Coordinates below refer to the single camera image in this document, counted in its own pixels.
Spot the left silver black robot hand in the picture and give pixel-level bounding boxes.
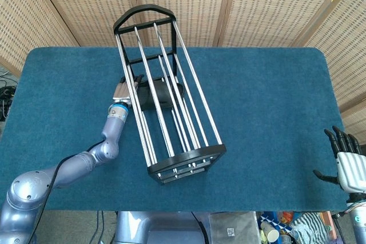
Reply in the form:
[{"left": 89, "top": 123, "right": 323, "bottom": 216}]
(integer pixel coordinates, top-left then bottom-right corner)
[{"left": 113, "top": 74, "right": 144, "bottom": 103}]

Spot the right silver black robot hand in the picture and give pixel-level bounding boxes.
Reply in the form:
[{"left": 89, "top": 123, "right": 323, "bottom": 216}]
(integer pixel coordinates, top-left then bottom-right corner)
[{"left": 313, "top": 125, "right": 366, "bottom": 195}]

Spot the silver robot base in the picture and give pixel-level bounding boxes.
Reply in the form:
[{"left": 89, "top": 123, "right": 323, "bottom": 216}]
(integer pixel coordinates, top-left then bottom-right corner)
[{"left": 114, "top": 211, "right": 211, "bottom": 244}]

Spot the black and chrome wire rack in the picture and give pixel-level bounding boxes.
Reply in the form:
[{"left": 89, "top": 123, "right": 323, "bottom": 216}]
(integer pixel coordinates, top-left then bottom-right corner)
[{"left": 113, "top": 3, "right": 227, "bottom": 185}]

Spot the black white striped cloth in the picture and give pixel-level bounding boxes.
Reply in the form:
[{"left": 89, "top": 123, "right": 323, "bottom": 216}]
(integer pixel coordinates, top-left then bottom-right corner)
[{"left": 291, "top": 212, "right": 330, "bottom": 244}]

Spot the blue white patterned bag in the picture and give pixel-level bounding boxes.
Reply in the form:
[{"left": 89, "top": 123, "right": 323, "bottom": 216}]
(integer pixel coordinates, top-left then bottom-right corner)
[{"left": 258, "top": 211, "right": 293, "bottom": 235}]

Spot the white paper cup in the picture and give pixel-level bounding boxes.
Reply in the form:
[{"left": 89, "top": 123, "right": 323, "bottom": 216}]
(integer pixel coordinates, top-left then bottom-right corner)
[{"left": 261, "top": 222, "right": 280, "bottom": 243}]

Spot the blue carpet table cover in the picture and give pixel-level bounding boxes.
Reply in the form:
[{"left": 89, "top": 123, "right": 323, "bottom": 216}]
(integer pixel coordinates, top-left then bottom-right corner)
[{"left": 0, "top": 46, "right": 348, "bottom": 212}]

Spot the grey bag with QR label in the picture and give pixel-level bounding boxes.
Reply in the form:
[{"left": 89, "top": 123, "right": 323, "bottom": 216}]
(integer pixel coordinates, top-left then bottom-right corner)
[{"left": 208, "top": 211, "right": 261, "bottom": 244}]

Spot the woven rattan folding screen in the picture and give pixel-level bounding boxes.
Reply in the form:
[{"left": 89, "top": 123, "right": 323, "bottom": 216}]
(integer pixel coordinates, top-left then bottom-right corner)
[{"left": 0, "top": 0, "right": 366, "bottom": 147}]

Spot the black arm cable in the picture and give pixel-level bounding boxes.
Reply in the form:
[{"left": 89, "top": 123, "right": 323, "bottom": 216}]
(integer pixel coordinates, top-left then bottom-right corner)
[{"left": 33, "top": 139, "right": 104, "bottom": 244}]

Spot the black floor cable bundle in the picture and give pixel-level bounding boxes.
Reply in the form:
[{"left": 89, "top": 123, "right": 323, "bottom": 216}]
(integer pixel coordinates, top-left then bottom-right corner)
[{"left": 0, "top": 66, "right": 18, "bottom": 122}]

